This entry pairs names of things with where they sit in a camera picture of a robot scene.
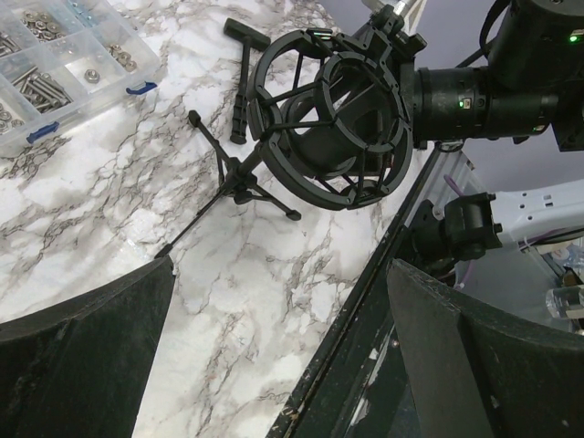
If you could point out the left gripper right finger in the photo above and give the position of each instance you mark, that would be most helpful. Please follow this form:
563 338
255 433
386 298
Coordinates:
478 371

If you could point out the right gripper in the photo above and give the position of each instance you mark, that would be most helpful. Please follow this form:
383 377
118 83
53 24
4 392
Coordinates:
386 53

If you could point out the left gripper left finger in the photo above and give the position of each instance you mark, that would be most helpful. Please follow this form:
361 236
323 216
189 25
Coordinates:
80 368

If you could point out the black shock-mount tripod stand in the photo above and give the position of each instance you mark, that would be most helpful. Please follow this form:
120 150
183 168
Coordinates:
331 147

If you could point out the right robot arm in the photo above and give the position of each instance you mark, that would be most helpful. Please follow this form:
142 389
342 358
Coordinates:
532 81

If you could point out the clear screw organizer box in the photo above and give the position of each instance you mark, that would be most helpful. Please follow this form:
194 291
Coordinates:
65 62

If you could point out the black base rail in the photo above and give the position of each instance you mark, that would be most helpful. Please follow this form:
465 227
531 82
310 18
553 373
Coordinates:
354 383

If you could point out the black T-handle tool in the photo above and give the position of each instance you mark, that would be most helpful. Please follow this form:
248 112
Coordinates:
250 39

